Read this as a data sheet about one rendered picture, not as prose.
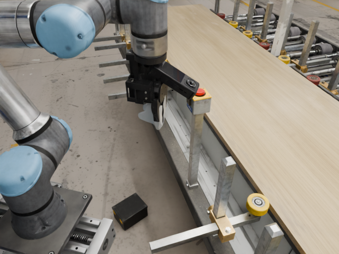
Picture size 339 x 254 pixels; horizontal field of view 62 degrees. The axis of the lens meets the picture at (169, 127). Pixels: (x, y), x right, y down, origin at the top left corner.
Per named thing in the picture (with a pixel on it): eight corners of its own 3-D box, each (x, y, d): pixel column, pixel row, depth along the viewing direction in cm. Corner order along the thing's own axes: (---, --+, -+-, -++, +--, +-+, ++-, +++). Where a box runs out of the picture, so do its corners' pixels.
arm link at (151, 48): (171, 27, 60) (161, 42, 54) (171, 48, 63) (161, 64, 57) (138, 24, 62) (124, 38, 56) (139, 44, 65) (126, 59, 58)
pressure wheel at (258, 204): (261, 231, 106) (268, 213, 99) (240, 223, 109) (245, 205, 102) (265, 214, 112) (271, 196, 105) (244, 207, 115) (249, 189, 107)
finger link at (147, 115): (141, 126, 75) (139, 97, 69) (163, 129, 74) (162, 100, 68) (137, 133, 73) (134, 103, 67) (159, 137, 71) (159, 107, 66)
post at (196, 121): (189, 189, 133) (194, 113, 105) (185, 182, 137) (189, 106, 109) (198, 187, 134) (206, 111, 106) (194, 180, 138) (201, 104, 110)
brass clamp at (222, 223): (220, 243, 104) (222, 236, 100) (205, 213, 114) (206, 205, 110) (235, 239, 105) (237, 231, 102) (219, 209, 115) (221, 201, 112)
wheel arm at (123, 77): (104, 84, 193) (103, 79, 190) (103, 82, 195) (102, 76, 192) (164, 75, 203) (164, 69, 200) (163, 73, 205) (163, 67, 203)
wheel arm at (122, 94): (109, 101, 173) (108, 96, 170) (108, 98, 175) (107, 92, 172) (176, 89, 183) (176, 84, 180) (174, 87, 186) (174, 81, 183)
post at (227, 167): (212, 243, 118) (226, 164, 87) (208, 236, 120) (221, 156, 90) (219, 241, 119) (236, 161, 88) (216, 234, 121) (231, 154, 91)
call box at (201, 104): (192, 117, 104) (193, 100, 99) (186, 107, 109) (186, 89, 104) (210, 114, 106) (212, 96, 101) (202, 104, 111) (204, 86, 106)
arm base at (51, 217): (1, 232, 80) (-13, 211, 73) (34, 190, 91) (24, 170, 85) (48, 245, 77) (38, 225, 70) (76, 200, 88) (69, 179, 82)
